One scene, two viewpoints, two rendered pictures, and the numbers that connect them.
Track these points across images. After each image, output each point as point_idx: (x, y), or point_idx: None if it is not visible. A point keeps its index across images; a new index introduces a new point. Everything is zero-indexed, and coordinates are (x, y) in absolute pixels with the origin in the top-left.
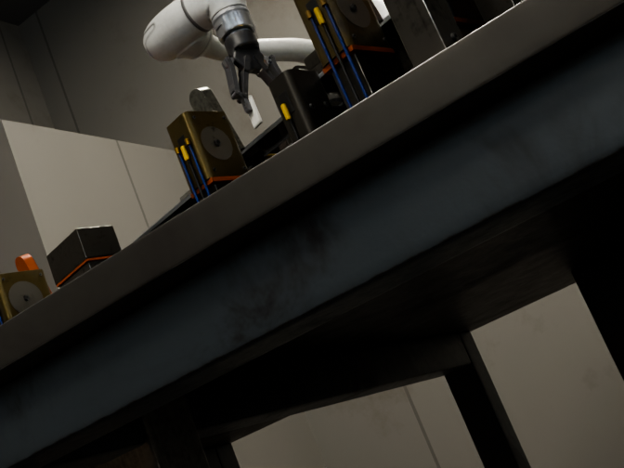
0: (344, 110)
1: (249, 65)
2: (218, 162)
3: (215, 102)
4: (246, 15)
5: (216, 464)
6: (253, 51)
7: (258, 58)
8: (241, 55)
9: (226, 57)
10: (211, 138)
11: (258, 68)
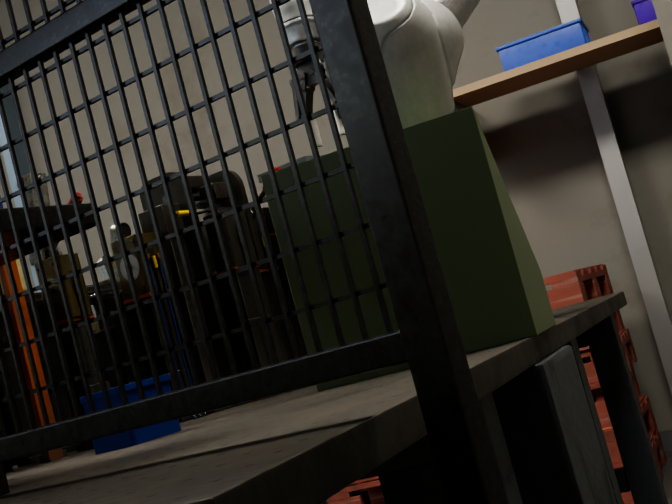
0: (112, 300)
1: (304, 84)
2: (97, 324)
3: (104, 270)
4: (291, 32)
5: (578, 337)
6: (310, 63)
7: (311, 73)
8: (301, 72)
9: (289, 80)
10: (93, 306)
11: (315, 81)
